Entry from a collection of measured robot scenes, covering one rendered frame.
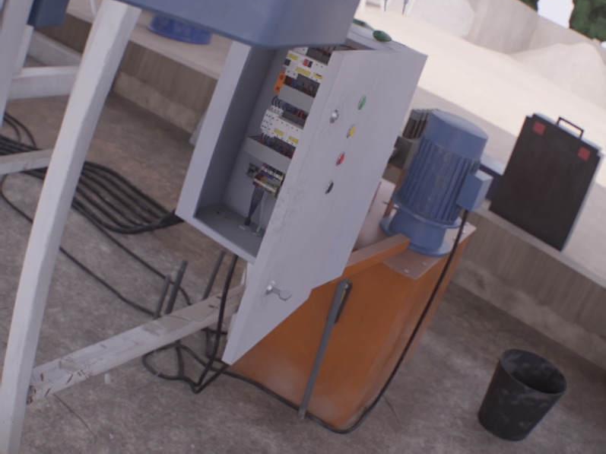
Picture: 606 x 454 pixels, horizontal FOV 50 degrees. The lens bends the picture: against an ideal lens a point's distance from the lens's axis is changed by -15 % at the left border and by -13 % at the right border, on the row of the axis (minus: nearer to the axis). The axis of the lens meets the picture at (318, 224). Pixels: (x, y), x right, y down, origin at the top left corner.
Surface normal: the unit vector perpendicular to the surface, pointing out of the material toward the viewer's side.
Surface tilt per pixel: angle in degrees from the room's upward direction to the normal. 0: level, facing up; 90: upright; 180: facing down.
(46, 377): 0
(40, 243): 80
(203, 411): 0
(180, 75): 90
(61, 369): 0
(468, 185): 90
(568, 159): 90
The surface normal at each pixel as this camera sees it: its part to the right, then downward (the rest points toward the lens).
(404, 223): -0.62, -0.06
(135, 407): 0.33, -0.88
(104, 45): -0.44, 0.00
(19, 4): 0.88, 0.43
